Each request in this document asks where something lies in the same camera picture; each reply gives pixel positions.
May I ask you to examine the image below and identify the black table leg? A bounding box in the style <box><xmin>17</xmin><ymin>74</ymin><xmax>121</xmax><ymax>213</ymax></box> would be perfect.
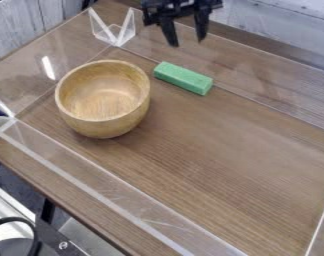
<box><xmin>41</xmin><ymin>199</ymin><xmax>56</xmax><ymax>224</ymax></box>

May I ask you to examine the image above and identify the black cable loop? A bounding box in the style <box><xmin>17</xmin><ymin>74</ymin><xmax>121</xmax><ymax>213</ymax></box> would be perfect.
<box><xmin>0</xmin><ymin>216</ymin><xmax>41</xmax><ymax>256</ymax></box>

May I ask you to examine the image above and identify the clear acrylic corner bracket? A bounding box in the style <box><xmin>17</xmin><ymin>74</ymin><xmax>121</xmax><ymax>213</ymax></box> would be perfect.
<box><xmin>89</xmin><ymin>8</ymin><xmax>137</xmax><ymax>47</ymax></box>

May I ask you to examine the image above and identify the light wooden bowl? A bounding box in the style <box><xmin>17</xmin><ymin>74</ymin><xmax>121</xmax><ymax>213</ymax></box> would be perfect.
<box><xmin>56</xmin><ymin>59</ymin><xmax>152</xmax><ymax>139</ymax></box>

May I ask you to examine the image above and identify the clear acrylic tray wall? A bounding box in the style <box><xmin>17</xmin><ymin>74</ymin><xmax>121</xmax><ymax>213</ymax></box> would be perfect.
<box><xmin>0</xmin><ymin>97</ymin><xmax>248</xmax><ymax>256</ymax></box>

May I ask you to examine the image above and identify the green rectangular block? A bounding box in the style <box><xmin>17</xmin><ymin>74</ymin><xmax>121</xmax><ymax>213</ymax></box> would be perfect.
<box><xmin>153</xmin><ymin>62</ymin><xmax>213</xmax><ymax>96</ymax></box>

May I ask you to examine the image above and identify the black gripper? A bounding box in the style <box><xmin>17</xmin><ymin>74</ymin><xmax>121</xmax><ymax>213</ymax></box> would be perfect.
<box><xmin>141</xmin><ymin>0</ymin><xmax>224</xmax><ymax>47</ymax></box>

